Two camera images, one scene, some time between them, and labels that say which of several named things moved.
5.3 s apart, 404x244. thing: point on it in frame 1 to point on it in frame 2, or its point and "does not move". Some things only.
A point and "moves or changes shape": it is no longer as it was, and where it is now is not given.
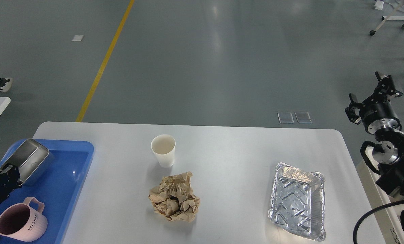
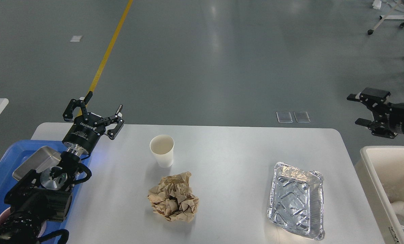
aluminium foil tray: (297, 203) does not move
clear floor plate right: (303, 117) does not move
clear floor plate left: (285, 117) does not move
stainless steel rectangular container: (28, 157) moves or changes shape
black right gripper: (376, 117) to (401, 116)
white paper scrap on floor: (77, 37) does not move
